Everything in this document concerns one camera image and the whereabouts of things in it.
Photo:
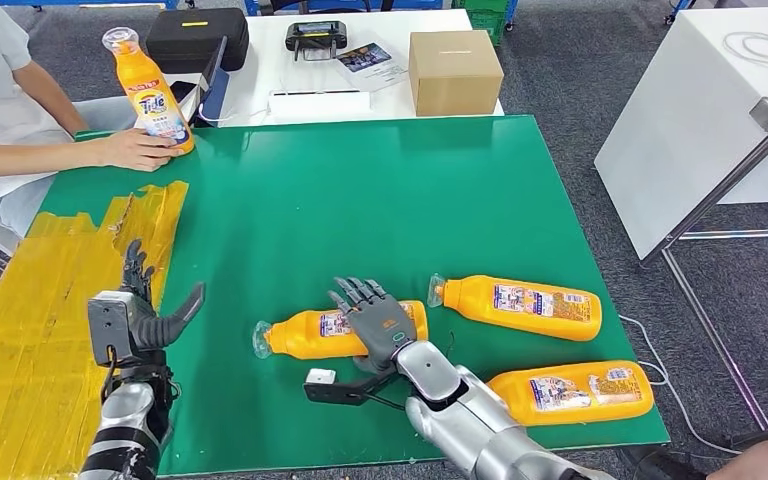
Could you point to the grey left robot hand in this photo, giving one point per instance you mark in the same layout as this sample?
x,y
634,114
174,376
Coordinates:
x,y
152,328

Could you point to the person's right hand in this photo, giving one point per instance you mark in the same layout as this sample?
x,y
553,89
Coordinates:
x,y
132,151

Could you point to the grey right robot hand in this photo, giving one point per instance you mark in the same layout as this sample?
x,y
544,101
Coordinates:
x,y
380,328

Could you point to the orange detergent bottle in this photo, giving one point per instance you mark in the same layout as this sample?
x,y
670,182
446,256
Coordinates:
x,y
291,338
135,73
477,301
622,411

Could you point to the black zip case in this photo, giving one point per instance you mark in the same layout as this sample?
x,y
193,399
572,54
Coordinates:
x,y
188,45

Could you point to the person's left forearm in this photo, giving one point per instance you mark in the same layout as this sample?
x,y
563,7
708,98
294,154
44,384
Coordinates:
x,y
56,102

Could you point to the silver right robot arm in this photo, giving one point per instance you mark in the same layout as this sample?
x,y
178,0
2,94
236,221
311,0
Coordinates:
x,y
477,424

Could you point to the black smartphone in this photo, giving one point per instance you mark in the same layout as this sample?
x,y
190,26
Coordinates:
x,y
185,91

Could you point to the tablet with blue cover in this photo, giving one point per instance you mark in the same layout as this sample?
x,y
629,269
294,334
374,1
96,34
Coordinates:
x,y
217,94

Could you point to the green work table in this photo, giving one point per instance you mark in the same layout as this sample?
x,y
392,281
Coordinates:
x,y
357,199

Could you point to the yellow taped cardboard sheet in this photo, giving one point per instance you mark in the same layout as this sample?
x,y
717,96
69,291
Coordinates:
x,y
20,371

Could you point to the white desk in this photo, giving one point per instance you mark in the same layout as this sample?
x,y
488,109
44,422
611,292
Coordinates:
x,y
268,66

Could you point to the flat white box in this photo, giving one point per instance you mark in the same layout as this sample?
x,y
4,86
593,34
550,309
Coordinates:
x,y
319,107

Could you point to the black remote controller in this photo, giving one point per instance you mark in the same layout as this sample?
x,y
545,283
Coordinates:
x,y
316,36

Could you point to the printed booklet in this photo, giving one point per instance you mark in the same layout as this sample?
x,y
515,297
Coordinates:
x,y
369,66

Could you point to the brown cardboard box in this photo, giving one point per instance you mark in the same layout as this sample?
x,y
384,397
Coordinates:
x,y
457,76

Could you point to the green plastic crate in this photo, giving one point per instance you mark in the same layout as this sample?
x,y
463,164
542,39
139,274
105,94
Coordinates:
x,y
490,18

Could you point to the large white table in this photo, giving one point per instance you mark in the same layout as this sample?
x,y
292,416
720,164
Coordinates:
x,y
685,129

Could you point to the blue metal rack leg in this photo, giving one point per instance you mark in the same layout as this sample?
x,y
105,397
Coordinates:
x,y
681,6

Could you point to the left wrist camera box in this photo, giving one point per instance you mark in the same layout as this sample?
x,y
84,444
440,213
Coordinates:
x,y
112,328

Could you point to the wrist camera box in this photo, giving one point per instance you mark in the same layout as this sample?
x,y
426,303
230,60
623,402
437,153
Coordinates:
x,y
112,328
321,378

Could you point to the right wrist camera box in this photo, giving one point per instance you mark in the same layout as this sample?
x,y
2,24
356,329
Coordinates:
x,y
321,378

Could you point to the blue metal rack frame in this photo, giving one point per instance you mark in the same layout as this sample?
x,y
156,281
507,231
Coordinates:
x,y
251,5

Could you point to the grey metal table frame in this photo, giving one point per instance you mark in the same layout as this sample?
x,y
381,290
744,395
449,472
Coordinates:
x,y
710,201

